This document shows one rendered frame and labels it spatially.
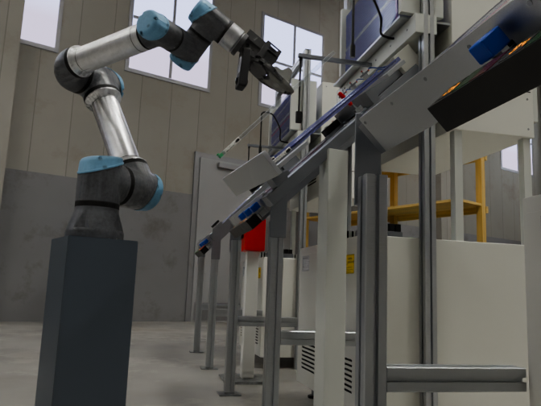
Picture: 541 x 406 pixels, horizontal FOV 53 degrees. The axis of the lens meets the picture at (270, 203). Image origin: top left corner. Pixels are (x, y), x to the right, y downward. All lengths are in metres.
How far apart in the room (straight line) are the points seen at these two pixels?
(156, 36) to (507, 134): 1.24
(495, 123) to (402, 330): 0.79
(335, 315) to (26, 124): 5.47
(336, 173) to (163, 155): 5.58
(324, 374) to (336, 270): 0.27
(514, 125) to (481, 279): 0.56
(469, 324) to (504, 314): 0.13
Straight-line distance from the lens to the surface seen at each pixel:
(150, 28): 1.50
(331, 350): 1.44
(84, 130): 6.69
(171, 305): 6.86
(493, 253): 1.96
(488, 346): 1.95
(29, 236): 6.37
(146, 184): 1.59
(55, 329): 1.46
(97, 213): 1.48
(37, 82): 6.71
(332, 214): 1.44
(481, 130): 2.02
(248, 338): 2.70
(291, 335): 1.62
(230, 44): 1.59
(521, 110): 2.13
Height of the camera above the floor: 0.44
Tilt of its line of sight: 9 degrees up
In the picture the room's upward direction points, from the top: 2 degrees clockwise
